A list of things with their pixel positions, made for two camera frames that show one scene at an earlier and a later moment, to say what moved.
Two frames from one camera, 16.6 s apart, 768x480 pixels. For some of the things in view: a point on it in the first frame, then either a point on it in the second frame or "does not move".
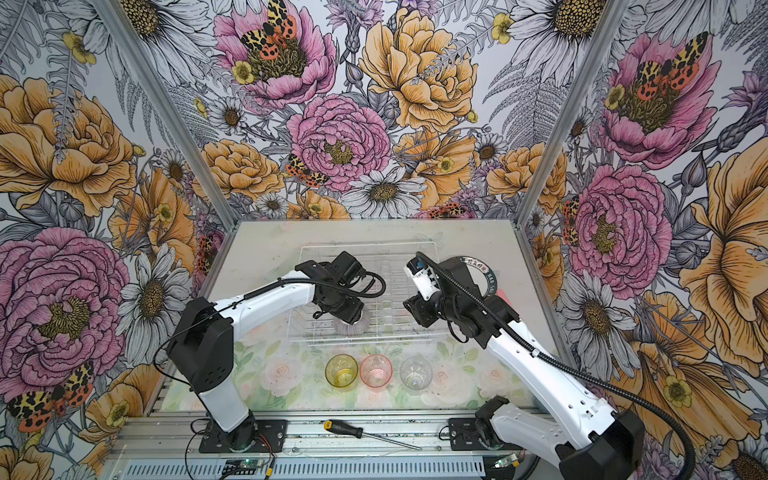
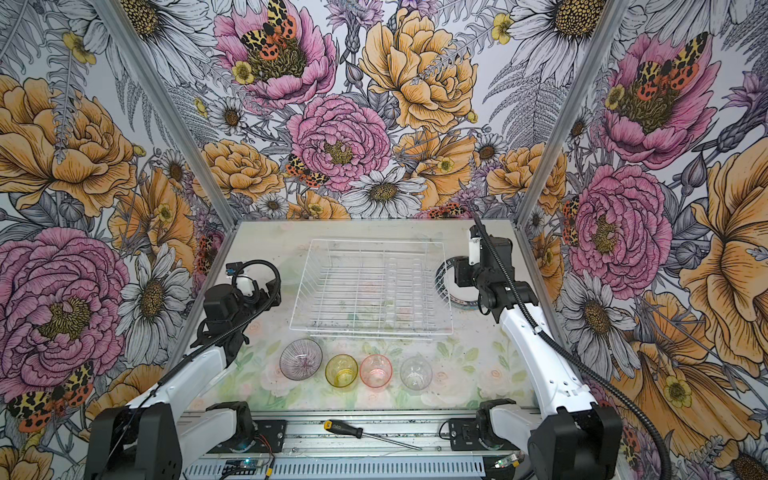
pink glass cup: x=376 y=370 does not move
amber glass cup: x=341 y=369 does not move
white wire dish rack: x=389 y=318 does not move
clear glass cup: x=416 y=372 does not move
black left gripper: x=349 y=314 -> x=260 y=294
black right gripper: x=419 y=310 -> x=461 y=270
